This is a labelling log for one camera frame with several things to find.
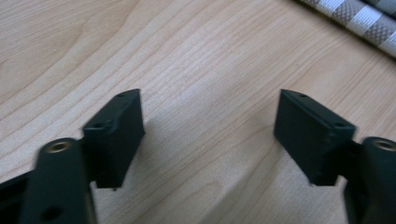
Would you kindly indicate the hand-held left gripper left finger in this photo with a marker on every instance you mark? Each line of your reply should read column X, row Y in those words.
column 113, row 140

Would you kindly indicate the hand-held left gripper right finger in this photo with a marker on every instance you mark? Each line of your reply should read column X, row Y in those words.
column 311, row 137

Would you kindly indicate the grey white checked cloth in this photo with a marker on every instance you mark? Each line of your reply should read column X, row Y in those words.
column 361, row 18

